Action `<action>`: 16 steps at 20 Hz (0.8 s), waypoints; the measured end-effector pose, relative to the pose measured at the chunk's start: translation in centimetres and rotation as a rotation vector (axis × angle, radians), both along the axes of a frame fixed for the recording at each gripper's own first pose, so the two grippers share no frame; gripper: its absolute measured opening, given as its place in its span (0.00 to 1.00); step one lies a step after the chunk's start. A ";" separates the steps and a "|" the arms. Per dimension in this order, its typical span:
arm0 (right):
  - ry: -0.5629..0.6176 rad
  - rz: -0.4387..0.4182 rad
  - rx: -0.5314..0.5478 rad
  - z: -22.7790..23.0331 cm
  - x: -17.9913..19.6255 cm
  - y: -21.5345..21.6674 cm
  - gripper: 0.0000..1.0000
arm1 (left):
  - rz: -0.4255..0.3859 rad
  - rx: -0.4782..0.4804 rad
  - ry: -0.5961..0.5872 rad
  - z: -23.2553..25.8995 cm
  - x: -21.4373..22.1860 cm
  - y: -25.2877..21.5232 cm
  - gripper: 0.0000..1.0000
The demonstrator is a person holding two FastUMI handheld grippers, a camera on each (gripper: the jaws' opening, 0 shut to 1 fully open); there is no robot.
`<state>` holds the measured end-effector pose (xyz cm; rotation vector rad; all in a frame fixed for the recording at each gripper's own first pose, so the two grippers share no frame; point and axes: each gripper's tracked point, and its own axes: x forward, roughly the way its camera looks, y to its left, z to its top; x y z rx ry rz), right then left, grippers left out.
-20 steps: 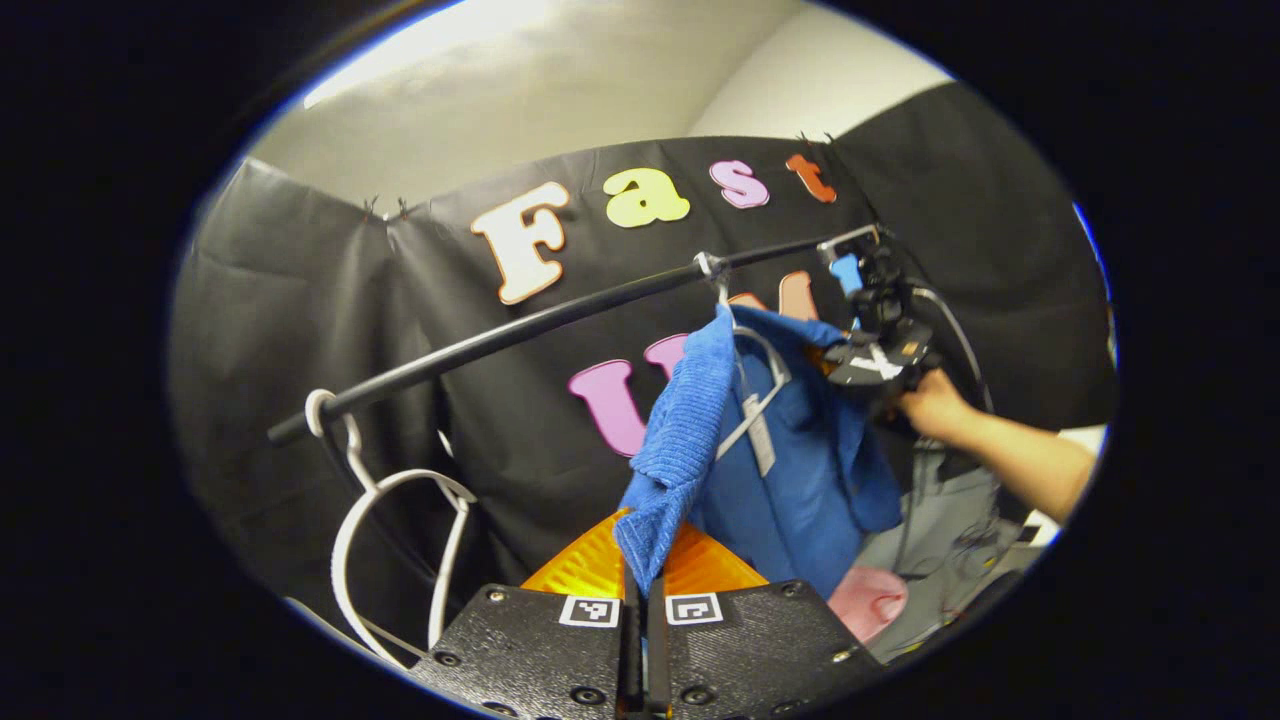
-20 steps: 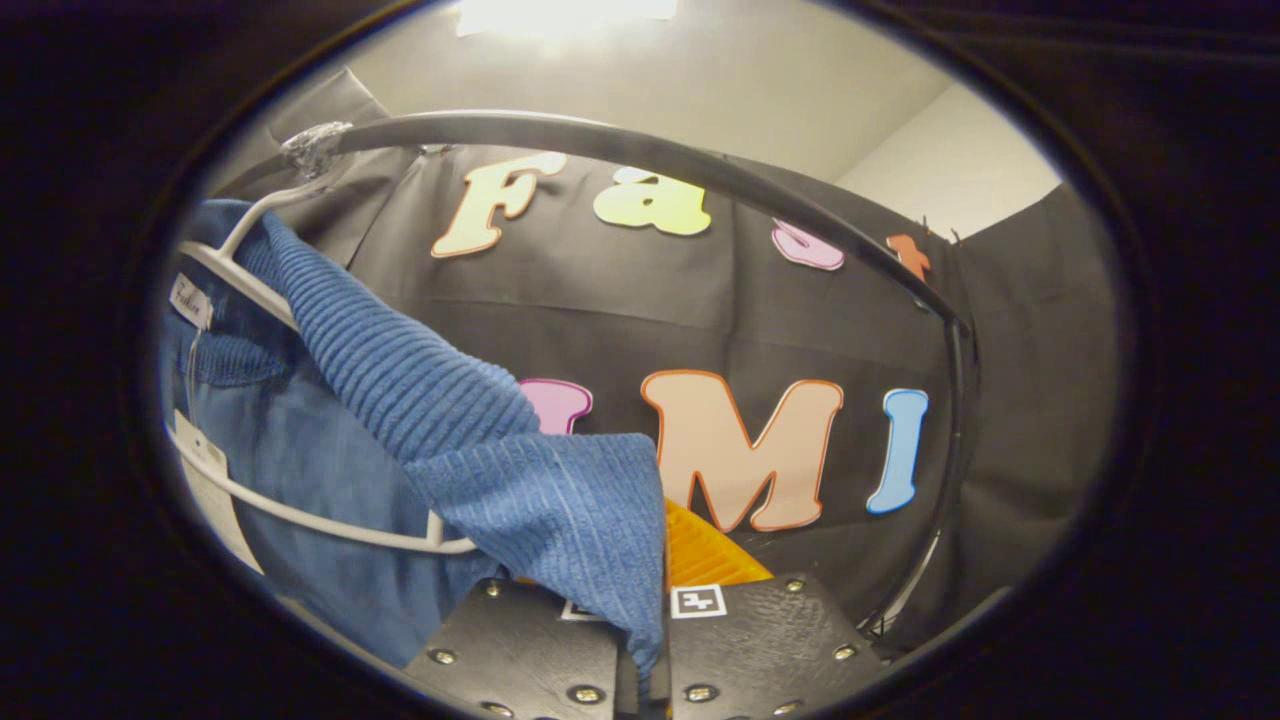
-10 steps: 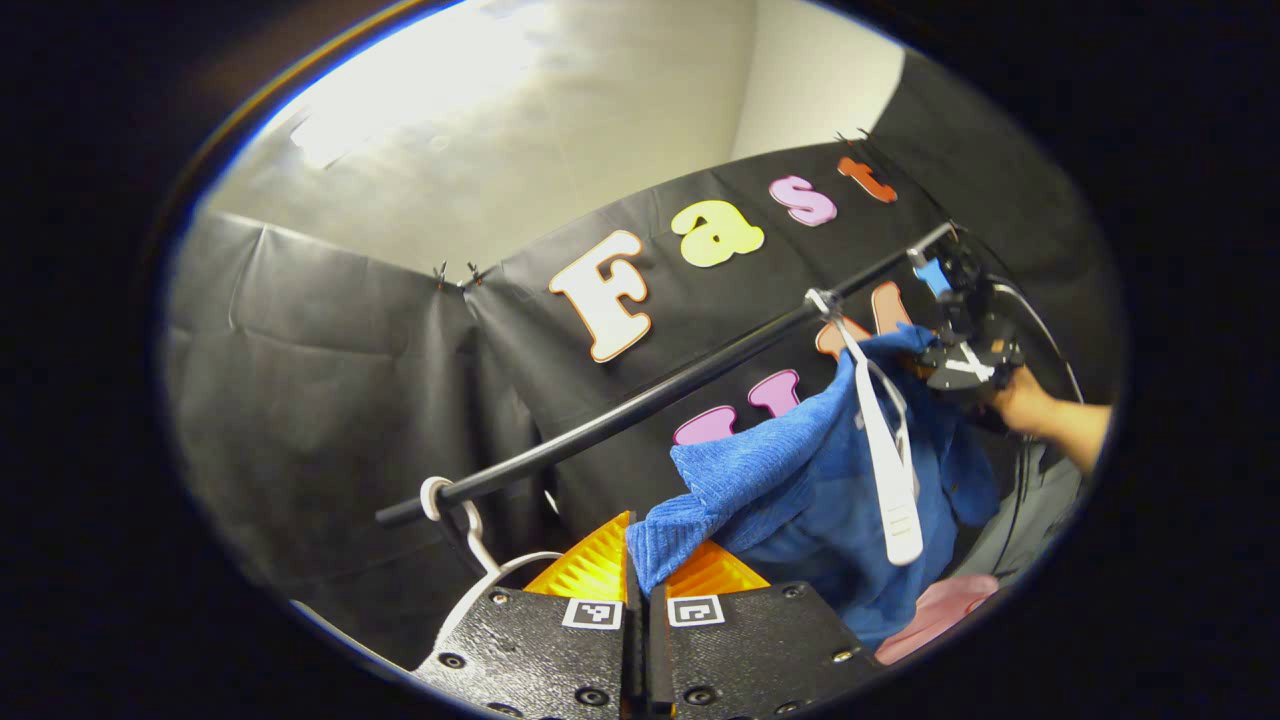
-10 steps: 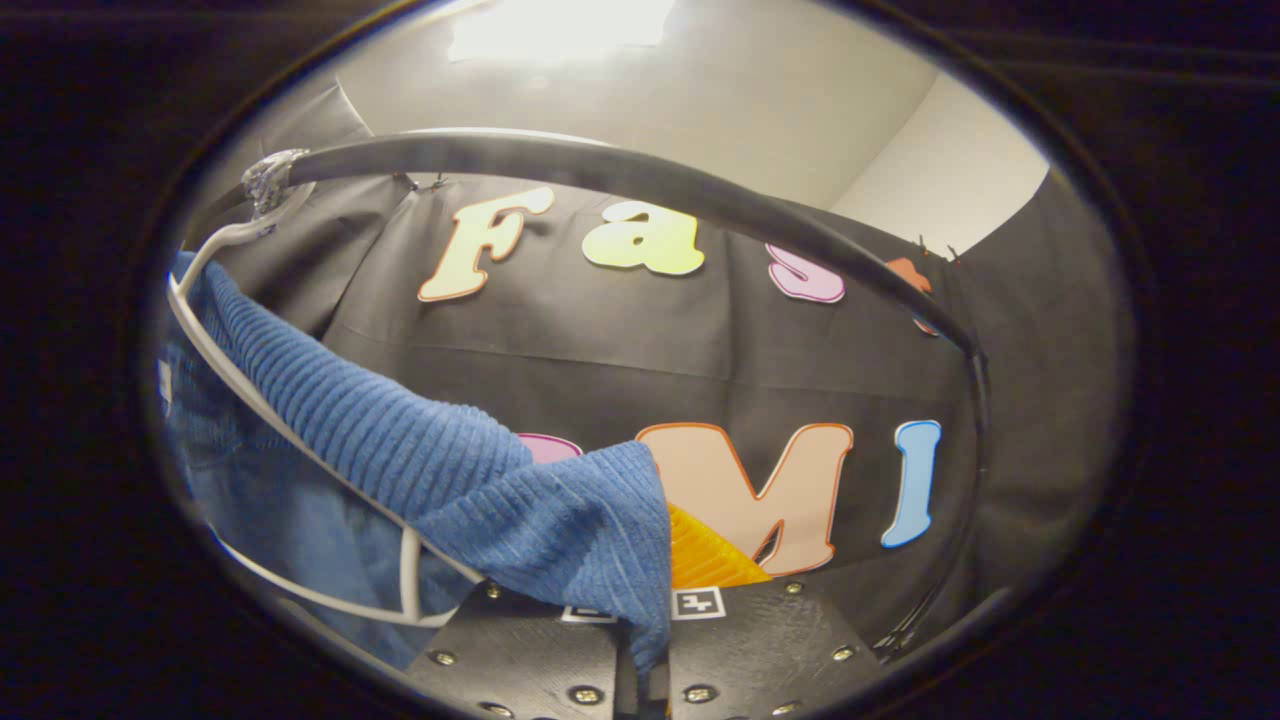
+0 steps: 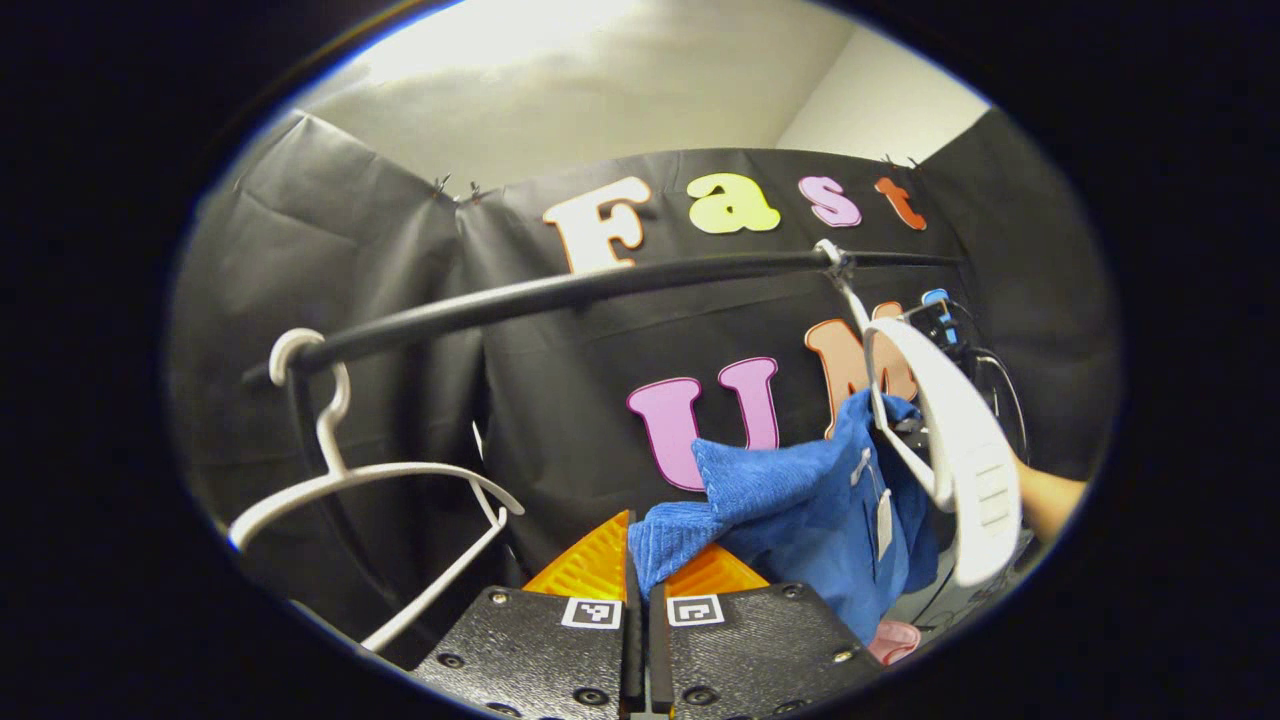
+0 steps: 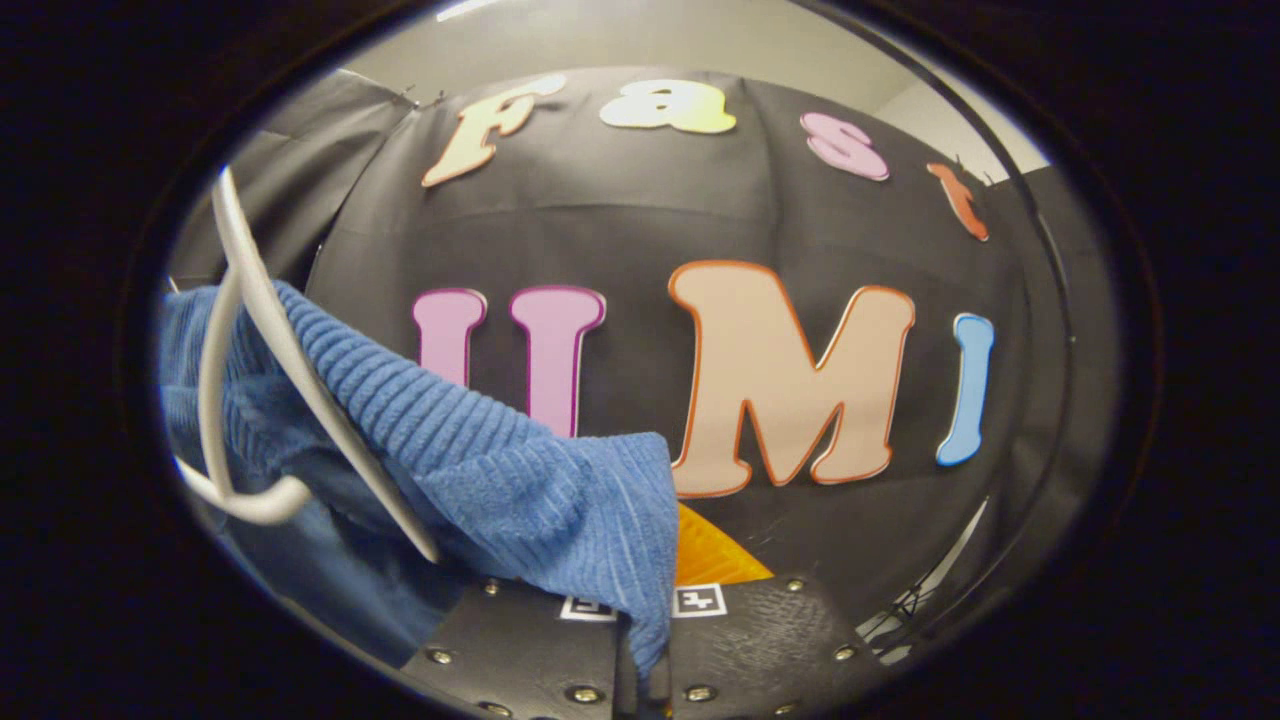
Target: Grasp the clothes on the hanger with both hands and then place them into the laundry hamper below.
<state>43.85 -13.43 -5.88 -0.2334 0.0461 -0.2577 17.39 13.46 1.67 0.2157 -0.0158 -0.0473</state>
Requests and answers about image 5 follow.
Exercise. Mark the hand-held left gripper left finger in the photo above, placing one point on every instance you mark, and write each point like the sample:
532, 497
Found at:
540, 650

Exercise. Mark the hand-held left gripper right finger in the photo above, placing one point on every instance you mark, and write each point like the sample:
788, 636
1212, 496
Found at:
760, 650

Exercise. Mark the white hanger with broad shoulders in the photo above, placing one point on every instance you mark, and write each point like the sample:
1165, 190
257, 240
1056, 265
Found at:
970, 450

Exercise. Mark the pink laundry hamper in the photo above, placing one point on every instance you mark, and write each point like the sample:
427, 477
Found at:
895, 642

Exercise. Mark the white empty clothes hanger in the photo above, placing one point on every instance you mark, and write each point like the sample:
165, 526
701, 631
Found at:
335, 478

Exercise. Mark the black clothes rack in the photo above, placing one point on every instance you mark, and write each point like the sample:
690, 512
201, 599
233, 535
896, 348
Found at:
560, 290

